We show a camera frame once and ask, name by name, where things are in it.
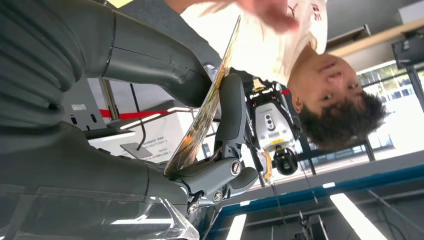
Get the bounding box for person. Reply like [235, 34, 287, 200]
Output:
[163, 0, 388, 153]

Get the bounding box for grey kiosk stand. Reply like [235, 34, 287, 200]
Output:
[61, 77, 108, 132]

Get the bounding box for red barrier belt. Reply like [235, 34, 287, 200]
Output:
[98, 108, 169, 121]

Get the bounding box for white sign board with text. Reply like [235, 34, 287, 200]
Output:
[87, 107, 206, 164]

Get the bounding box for light wooden shelf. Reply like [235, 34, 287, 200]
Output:
[326, 16, 424, 59]

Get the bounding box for black monitor on pole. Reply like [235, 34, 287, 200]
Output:
[391, 31, 424, 114]

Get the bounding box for table with black legs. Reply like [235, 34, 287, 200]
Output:
[296, 139, 377, 176]

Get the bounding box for grey base plate stand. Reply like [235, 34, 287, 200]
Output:
[119, 83, 154, 160]

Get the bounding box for chrome stanchion post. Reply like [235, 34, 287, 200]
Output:
[99, 78, 121, 121]

